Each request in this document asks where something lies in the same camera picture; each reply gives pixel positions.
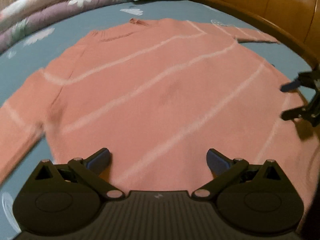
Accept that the wooden headboard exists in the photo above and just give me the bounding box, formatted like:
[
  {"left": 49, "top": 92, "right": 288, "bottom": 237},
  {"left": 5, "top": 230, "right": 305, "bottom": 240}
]
[{"left": 182, "top": 0, "right": 320, "bottom": 68}]

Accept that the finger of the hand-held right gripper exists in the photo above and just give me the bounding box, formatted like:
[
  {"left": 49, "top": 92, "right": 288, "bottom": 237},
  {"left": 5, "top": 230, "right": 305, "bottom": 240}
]
[
  {"left": 282, "top": 104, "right": 320, "bottom": 127},
  {"left": 280, "top": 70, "right": 320, "bottom": 92}
]

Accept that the purple floral quilt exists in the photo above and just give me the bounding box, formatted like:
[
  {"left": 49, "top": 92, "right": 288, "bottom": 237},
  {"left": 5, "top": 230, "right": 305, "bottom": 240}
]
[{"left": 0, "top": 0, "right": 133, "bottom": 53}]

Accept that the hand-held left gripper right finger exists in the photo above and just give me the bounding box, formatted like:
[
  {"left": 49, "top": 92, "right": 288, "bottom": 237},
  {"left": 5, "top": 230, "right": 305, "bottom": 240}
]
[{"left": 192, "top": 149, "right": 285, "bottom": 202}]

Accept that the pink striped knit sweater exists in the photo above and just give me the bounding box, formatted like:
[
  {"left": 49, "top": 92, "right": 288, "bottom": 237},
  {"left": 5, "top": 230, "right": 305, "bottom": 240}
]
[{"left": 0, "top": 17, "right": 313, "bottom": 193}]

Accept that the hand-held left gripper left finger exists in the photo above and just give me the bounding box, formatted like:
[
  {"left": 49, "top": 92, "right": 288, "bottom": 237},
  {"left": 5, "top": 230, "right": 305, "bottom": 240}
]
[{"left": 34, "top": 148, "right": 125, "bottom": 201}]

